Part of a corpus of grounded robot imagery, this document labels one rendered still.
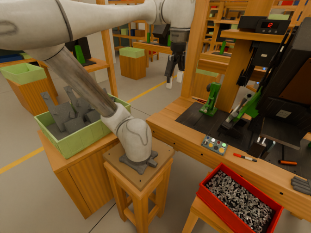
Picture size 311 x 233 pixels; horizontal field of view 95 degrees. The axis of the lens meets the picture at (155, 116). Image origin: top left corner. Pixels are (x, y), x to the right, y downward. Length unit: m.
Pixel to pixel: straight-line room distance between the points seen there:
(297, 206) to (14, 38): 1.32
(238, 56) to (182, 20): 0.75
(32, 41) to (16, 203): 1.92
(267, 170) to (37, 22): 1.18
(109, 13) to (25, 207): 1.97
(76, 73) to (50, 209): 1.58
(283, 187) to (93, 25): 1.12
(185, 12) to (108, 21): 0.33
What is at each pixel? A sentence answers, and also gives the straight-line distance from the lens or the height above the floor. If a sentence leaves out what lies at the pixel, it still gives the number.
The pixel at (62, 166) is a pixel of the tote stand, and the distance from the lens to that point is 1.17.
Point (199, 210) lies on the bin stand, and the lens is 0.91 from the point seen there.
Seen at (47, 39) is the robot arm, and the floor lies 1.56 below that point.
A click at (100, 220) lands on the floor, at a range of 1.77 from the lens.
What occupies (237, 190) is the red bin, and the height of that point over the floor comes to 0.87.
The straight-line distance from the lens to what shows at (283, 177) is 1.13.
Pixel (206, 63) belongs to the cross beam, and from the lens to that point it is 1.54.
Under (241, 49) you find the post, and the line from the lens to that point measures 1.36.
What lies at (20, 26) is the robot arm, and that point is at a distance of 0.48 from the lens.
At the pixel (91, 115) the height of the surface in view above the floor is 0.90.
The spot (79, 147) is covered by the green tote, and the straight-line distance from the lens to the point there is 1.18.
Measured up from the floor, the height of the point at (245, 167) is 0.90.
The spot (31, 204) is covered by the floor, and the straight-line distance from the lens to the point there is 2.13.
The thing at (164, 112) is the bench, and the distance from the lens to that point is 1.33.
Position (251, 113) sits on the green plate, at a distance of 1.09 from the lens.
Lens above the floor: 1.62
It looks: 36 degrees down
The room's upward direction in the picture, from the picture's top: 2 degrees clockwise
